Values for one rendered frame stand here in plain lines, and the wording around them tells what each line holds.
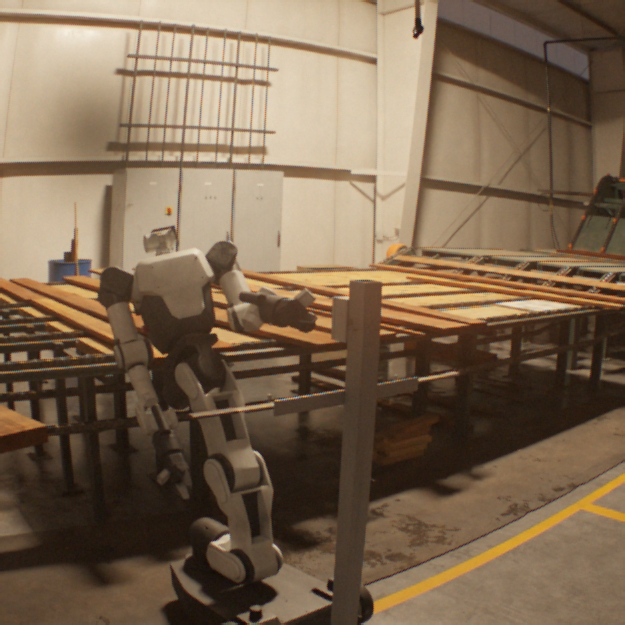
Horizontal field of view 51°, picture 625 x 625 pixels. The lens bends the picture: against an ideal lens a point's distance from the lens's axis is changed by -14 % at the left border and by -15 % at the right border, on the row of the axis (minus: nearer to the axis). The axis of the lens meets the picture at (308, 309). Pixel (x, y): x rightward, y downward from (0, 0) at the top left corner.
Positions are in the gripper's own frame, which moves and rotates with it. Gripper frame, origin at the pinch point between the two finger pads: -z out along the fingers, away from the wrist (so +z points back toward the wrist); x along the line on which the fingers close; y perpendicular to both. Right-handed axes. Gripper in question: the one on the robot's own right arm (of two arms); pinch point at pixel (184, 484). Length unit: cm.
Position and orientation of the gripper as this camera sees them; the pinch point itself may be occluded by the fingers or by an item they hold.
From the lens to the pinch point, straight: 230.3
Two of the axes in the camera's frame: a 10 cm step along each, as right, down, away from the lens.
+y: 8.8, -2.1, 4.4
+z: -4.2, -7.8, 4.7
